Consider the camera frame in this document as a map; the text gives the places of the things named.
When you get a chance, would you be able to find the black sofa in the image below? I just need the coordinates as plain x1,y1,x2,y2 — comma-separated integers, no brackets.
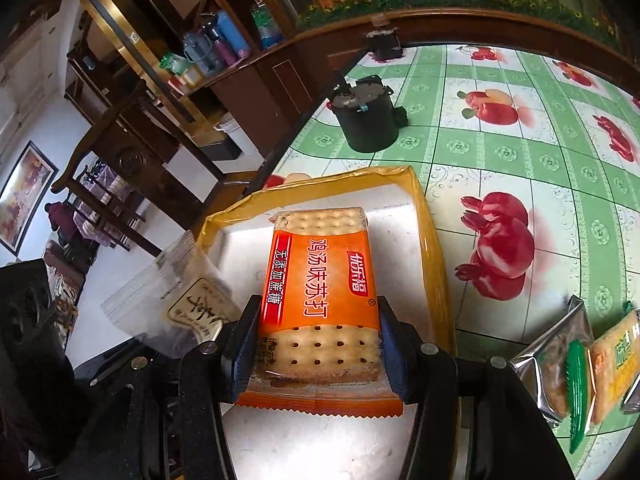
42,232,96,276

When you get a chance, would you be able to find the silver foil snack packet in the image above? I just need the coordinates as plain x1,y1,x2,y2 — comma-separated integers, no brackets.
510,294,596,428

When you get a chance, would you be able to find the small black jar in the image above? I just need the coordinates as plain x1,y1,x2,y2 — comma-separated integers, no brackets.
363,16,404,63

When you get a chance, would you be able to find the wooden display cabinet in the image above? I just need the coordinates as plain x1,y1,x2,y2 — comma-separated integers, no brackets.
65,0,321,161

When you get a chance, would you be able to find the yellow-edged white tray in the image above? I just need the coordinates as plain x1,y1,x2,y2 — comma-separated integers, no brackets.
195,166,457,480

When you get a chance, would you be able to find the green bag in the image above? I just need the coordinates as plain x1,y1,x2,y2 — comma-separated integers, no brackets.
159,52,191,76

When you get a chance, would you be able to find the orange cracker packet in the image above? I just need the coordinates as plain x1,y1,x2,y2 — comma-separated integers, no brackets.
235,207,405,417

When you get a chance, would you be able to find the dark wooden chair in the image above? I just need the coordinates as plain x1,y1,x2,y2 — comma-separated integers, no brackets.
50,80,261,261

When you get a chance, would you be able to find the clear zip bag brown label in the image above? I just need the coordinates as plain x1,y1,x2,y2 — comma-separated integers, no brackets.
101,230,243,358

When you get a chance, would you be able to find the green label cracker packet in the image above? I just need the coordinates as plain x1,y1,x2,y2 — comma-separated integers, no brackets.
565,302,640,456

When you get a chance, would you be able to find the grey-blue jug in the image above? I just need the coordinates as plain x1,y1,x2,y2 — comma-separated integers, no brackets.
182,30,221,76

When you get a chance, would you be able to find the wooden chair with purple cloth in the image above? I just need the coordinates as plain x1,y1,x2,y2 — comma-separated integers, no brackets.
65,160,146,253

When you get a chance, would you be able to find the blue bottle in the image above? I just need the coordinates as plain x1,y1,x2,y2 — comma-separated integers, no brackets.
216,10,251,59

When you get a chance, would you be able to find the black cylindrical can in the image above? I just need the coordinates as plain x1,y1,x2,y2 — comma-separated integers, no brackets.
327,74,408,153

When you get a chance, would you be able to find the framed painting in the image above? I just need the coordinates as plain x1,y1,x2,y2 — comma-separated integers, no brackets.
0,140,60,256

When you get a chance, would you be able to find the green label water bottle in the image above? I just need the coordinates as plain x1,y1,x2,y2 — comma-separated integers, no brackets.
250,0,285,50

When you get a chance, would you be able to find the purple bottle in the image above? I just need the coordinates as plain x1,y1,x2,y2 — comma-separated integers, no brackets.
202,12,240,67

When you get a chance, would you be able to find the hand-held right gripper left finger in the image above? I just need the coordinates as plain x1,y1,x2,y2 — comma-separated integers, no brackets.
60,294,263,480

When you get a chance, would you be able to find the white bucket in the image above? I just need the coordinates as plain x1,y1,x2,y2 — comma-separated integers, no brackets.
215,112,246,158

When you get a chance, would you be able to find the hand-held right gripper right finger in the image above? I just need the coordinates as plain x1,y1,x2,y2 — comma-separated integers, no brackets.
376,295,576,480

